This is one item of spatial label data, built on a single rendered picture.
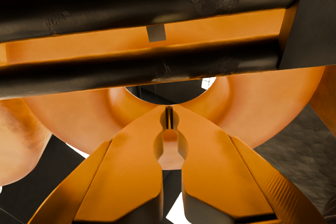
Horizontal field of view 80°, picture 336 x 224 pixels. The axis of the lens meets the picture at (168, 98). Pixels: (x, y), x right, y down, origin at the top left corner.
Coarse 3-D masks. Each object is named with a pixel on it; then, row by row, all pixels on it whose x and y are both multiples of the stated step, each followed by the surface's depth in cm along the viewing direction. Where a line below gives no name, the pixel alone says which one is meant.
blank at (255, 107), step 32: (96, 32) 8; (128, 32) 8; (160, 32) 8; (192, 32) 8; (224, 32) 8; (256, 32) 8; (32, 96) 10; (64, 96) 10; (96, 96) 10; (128, 96) 14; (224, 96) 12; (256, 96) 11; (288, 96) 11; (64, 128) 12; (96, 128) 12; (224, 128) 12; (256, 128) 12; (160, 160) 15
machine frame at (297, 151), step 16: (304, 112) 38; (288, 128) 42; (304, 128) 40; (320, 128) 38; (272, 144) 47; (288, 144) 44; (304, 144) 42; (320, 144) 40; (272, 160) 50; (288, 160) 47; (304, 160) 44; (320, 160) 42; (288, 176) 50; (304, 176) 47; (320, 176) 44; (304, 192) 50; (320, 192) 47; (320, 208) 50
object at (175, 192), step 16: (144, 96) 1049; (160, 96) 1048; (48, 144) 833; (64, 144) 832; (48, 160) 778; (64, 160) 777; (80, 160) 777; (32, 176) 730; (48, 176) 730; (64, 176) 729; (176, 176) 726; (16, 192) 688; (32, 192) 688; (48, 192) 687; (176, 192) 684; (16, 208) 650; (32, 208) 650
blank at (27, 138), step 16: (0, 48) 10; (0, 64) 10; (0, 112) 10; (16, 112) 10; (0, 128) 11; (16, 128) 11; (32, 128) 12; (0, 144) 12; (16, 144) 12; (32, 144) 12; (0, 160) 13; (16, 160) 13; (32, 160) 13; (0, 176) 14; (16, 176) 14
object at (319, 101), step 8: (328, 72) 10; (320, 80) 10; (328, 80) 10; (320, 88) 10; (328, 88) 10; (312, 96) 11; (320, 96) 10; (328, 96) 10; (312, 104) 11; (320, 104) 10; (328, 104) 10; (320, 112) 10; (328, 112) 10; (328, 120) 10; (328, 128) 10
